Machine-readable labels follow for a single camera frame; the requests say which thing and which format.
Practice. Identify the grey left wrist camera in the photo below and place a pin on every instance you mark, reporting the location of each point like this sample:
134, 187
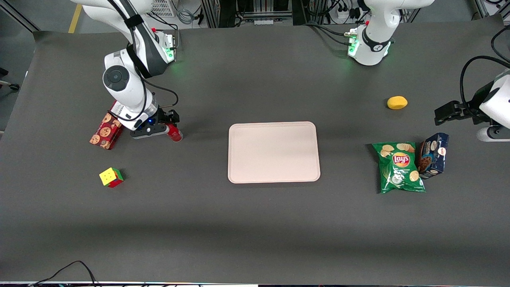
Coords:
492, 134

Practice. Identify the colourful puzzle cube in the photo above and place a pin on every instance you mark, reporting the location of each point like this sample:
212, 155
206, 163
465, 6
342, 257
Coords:
110, 177

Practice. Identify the pale pink plastic tray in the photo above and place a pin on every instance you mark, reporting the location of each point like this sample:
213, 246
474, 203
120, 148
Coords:
274, 152

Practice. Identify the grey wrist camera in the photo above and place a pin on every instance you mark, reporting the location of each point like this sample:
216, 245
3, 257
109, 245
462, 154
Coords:
147, 131
492, 134

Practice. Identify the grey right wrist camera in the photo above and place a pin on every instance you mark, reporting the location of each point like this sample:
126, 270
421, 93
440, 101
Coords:
147, 131

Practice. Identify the red cookie box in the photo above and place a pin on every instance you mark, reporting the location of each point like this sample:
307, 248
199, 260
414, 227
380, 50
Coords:
104, 134

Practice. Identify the yellow lemon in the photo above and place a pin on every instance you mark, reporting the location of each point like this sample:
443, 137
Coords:
397, 103

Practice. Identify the green Lays chips bag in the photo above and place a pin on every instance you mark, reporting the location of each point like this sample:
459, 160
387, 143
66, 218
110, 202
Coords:
399, 171

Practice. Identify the white power strip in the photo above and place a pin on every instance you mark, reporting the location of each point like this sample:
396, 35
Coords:
346, 12

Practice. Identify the red coke bottle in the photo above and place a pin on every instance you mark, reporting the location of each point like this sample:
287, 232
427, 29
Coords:
175, 134

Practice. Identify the blue cookie box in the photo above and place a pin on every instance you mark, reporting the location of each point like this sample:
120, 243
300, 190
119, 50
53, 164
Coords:
433, 155

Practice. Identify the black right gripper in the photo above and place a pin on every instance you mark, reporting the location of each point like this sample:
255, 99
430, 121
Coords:
164, 116

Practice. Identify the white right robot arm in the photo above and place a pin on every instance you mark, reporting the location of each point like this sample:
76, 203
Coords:
119, 79

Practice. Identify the dark grey table mat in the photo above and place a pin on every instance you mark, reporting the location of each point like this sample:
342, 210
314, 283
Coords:
255, 227

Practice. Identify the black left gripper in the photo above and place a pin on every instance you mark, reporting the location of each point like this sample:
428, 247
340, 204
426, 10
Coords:
469, 107

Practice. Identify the black wheeled stand base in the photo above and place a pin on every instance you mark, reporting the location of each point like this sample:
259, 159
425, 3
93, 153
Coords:
12, 86

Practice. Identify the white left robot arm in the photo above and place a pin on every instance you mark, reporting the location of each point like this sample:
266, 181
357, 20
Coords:
376, 40

